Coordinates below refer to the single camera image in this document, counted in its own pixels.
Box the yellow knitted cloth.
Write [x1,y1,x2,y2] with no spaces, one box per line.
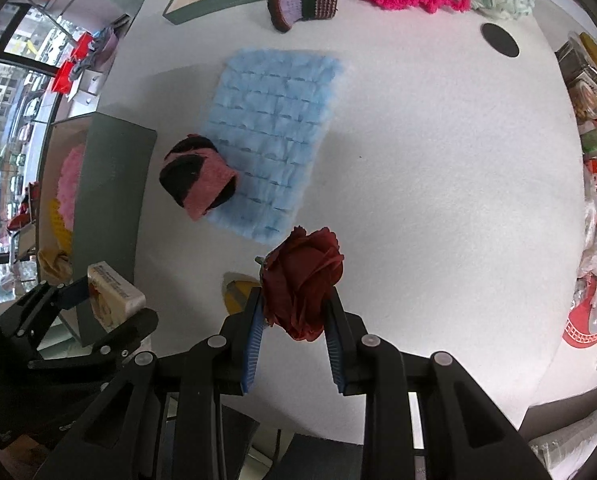
[46,197,74,256]

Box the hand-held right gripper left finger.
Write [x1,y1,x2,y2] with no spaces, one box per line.
[33,287,266,480]

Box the purple and brown knit hat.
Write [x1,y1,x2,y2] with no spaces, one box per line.
[268,0,340,33]

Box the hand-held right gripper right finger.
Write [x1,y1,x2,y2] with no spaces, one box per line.
[321,290,554,480]

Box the pink fuzzy cloth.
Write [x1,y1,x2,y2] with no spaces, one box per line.
[58,142,86,231]

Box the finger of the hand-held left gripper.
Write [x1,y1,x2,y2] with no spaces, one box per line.
[0,277,92,341]
[28,307,159,372]

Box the dark red fabric flower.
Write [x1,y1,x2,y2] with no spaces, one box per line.
[256,226,345,343]

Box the black table grommet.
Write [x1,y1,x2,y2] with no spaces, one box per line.
[481,22,520,58]

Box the cream printed tissue packet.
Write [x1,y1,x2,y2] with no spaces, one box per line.
[87,260,146,333]

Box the grey storage box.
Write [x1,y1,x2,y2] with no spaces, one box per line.
[37,114,158,348]

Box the tan plush toy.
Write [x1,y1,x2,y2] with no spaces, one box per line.
[37,247,74,286]

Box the yellow soft item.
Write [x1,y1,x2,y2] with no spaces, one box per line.
[222,272,262,316]

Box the black and pink knit hat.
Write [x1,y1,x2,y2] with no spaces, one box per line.
[159,134,239,222]

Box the light blue fuzzy cloth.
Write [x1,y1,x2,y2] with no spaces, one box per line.
[198,49,349,243]

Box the grey blue seat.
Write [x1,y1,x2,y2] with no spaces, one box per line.
[278,432,369,480]

